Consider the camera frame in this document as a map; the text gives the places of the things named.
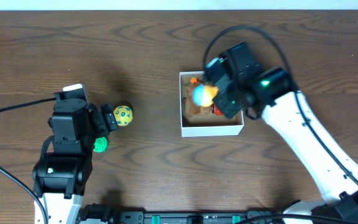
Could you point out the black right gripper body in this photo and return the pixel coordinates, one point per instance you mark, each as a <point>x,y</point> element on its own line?
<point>230,103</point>

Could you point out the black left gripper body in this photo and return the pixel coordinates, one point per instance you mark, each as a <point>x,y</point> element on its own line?
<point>103,119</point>

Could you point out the yellow ball blue letters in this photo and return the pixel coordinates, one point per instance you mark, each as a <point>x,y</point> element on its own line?
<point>123,115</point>

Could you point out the green round toy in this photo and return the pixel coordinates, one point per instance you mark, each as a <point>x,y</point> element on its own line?
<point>101,144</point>

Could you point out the red toy fire truck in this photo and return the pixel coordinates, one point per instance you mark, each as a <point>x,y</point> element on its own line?
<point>215,110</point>

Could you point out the orange rubber duck toy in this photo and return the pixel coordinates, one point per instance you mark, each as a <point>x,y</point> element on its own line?
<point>203,95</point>

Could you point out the brown plush capybara toy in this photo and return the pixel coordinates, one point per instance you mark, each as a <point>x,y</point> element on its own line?
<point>190,107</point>

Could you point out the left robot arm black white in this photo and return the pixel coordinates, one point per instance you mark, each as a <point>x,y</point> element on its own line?
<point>65,163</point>

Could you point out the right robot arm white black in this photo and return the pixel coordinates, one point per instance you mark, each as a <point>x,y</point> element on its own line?
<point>284,108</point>

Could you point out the white cardboard box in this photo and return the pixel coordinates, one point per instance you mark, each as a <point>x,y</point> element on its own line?
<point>209,124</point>

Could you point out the black rail bottom edge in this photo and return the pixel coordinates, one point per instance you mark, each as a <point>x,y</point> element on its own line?
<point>97,213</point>

